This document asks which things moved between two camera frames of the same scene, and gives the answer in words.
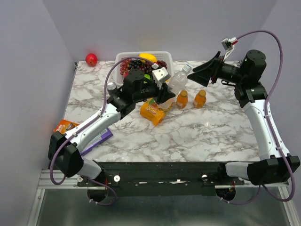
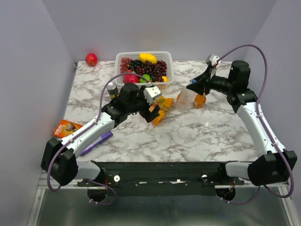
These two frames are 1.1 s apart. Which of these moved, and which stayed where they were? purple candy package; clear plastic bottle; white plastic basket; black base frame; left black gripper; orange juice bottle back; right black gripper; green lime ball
Moved: clear plastic bottle; right black gripper; left black gripper
Stayed: black base frame; white plastic basket; green lime ball; orange juice bottle back; purple candy package
